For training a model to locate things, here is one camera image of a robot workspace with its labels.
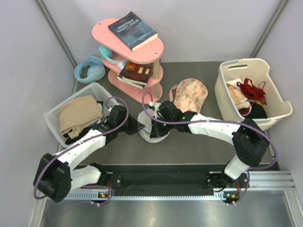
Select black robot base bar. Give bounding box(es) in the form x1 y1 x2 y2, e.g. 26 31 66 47
87 164 248 196

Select dark red paperback book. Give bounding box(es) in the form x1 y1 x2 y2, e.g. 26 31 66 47
117 61 153 86

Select cream plastic laundry basket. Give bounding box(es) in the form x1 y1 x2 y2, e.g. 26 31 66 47
214 58 293 131

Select blue headphones on floor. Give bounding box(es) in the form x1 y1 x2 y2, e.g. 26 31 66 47
74 56 106 84

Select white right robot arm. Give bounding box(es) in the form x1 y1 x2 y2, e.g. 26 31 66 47
149 101 269 187

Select pink three-tier shelf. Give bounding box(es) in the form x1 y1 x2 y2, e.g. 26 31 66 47
92 18 164 104

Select black garment in basket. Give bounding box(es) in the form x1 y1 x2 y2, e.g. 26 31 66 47
239 103 267 119

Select teal headphones on shelf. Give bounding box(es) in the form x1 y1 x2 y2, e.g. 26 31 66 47
98 45 128 69

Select black white blue garment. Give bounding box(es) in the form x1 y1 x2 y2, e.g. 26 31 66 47
92 101 103 126

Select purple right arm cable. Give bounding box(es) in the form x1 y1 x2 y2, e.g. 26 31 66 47
141 91 278 170

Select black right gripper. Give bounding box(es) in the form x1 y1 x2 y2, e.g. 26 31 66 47
151 114 176 139

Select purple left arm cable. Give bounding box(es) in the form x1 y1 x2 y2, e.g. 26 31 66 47
33 96 130 201

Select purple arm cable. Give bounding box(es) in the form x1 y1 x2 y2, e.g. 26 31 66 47
33 96 130 201
141 91 278 170

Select blue Nineteen Eighty-Four book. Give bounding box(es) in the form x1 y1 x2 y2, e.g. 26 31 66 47
108 12 158 51

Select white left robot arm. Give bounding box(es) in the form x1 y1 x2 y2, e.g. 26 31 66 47
33 105 145 202

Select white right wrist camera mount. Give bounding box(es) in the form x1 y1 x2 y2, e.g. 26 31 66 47
148 102 162 119

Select white perforated plastic basket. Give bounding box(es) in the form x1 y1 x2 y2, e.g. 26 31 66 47
44 82 117 148

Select peach garment in basket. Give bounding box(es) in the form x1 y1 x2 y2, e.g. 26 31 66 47
226 79 250 110

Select red strappy garment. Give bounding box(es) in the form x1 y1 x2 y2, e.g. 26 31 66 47
237 78 267 105

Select grey slotted cable duct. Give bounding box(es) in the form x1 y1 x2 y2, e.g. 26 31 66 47
64 190 237 201

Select beige folded garment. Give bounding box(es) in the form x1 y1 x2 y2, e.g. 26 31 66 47
58 95 101 139

